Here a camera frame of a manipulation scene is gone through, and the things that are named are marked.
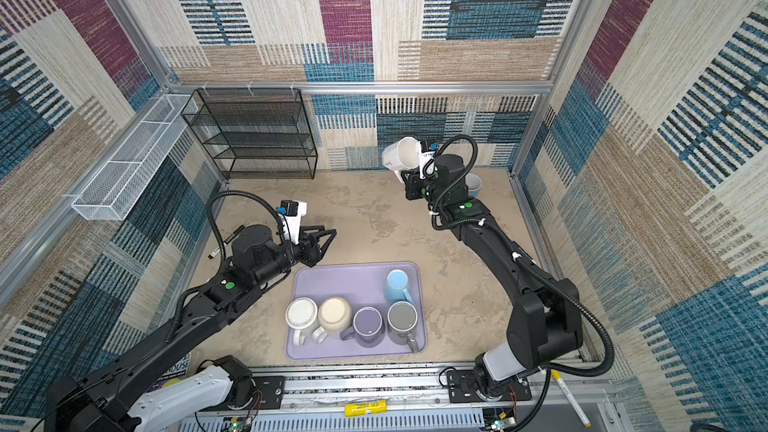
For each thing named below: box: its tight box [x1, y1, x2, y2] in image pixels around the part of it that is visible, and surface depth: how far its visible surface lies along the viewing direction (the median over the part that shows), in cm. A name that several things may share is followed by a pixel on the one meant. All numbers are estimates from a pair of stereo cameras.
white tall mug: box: [382, 136, 422, 184], surface depth 82 cm
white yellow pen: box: [551, 369, 592, 428], surface depth 72 cm
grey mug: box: [387, 301, 419, 353], surface depth 76 cm
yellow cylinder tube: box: [344, 400, 388, 417], surface depth 71 cm
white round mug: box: [285, 297, 319, 347], surface depth 79 cm
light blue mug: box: [384, 269, 415, 305], surface depth 83 cm
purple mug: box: [340, 306, 385, 343], surface depth 78 cm
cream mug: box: [312, 296, 353, 344], surface depth 79 cm
